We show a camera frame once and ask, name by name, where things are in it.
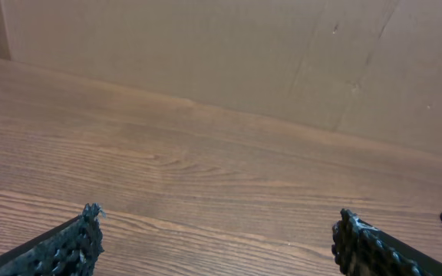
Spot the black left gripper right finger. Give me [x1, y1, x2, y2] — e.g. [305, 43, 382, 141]
[331, 209, 442, 276]

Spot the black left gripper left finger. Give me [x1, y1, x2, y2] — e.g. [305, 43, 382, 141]
[0, 203, 104, 276]

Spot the cardboard box wall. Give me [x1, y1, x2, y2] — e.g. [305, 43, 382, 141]
[0, 0, 442, 154]

